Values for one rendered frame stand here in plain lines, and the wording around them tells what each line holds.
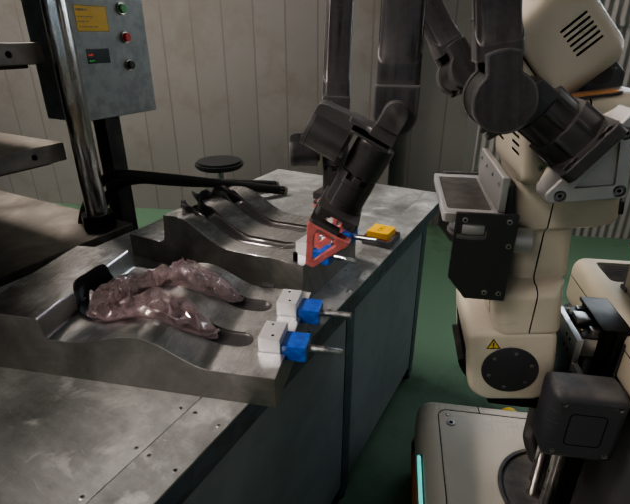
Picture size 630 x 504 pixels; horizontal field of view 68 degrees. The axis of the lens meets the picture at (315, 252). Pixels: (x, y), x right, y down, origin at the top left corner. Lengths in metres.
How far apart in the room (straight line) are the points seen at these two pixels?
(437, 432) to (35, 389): 1.03
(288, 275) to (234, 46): 2.75
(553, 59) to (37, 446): 0.91
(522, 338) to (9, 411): 0.86
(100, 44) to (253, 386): 1.21
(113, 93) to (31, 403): 1.07
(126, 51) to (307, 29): 1.93
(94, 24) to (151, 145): 2.37
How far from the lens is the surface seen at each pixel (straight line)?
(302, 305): 0.85
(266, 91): 3.54
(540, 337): 0.97
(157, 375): 0.79
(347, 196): 0.68
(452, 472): 1.39
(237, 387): 0.74
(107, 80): 1.66
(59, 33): 1.43
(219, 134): 3.70
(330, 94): 1.01
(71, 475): 0.73
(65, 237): 1.51
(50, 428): 0.81
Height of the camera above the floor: 1.31
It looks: 25 degrees down
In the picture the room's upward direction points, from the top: straight up
